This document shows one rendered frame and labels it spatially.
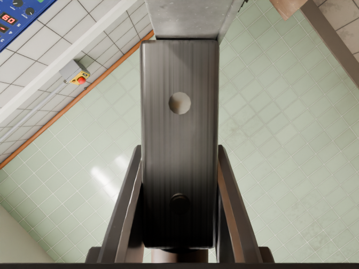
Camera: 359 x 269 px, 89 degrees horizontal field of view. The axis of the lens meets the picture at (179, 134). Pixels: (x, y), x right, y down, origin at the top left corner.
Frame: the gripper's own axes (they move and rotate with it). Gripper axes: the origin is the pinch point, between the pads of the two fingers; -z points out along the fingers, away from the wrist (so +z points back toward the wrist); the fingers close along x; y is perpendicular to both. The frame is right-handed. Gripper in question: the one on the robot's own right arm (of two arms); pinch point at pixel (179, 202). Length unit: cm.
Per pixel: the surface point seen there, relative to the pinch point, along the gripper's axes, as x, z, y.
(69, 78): 56, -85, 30
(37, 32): 52, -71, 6
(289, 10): -44, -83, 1
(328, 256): -113, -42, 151
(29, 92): 72, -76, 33
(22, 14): 48, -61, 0
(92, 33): 40, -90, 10
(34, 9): 45, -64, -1
